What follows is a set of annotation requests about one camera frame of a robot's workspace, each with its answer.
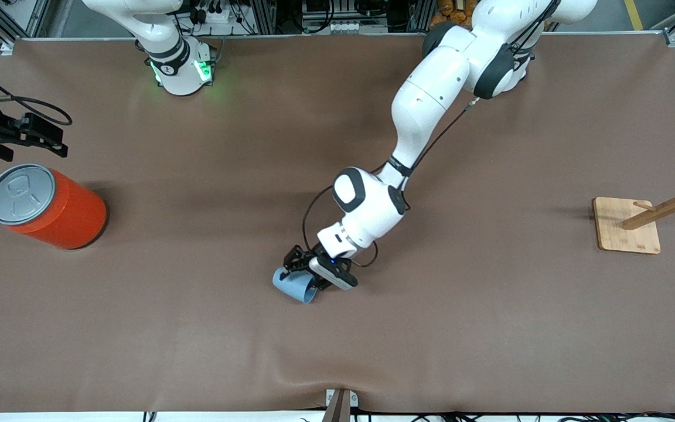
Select light blue cup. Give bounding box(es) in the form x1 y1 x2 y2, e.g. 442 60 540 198
272 267 319 304

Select wooden cup rack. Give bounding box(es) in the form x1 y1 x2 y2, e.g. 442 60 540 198
593 157 675 255

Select brown table mat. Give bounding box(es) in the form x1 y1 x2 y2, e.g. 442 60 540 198
0 32 675 414

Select orange can with grey lid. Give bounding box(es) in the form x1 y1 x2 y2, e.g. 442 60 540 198
0 164 108 250

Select white power strip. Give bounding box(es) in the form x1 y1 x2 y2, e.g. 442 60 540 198
194 5 236 24

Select white terminal block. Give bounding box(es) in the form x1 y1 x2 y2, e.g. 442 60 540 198
330 21 388 35

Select orange packaged snacks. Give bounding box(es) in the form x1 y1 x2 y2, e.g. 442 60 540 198
434 0 474 18

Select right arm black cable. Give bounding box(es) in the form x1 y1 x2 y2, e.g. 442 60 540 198
0 59 73 127

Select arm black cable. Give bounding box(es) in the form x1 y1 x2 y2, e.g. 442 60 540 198
301 97 480 270
0 59 73 127

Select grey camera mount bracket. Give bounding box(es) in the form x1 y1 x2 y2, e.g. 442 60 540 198
321 388 359 422

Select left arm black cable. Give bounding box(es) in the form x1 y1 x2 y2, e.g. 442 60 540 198
301 97 480 270

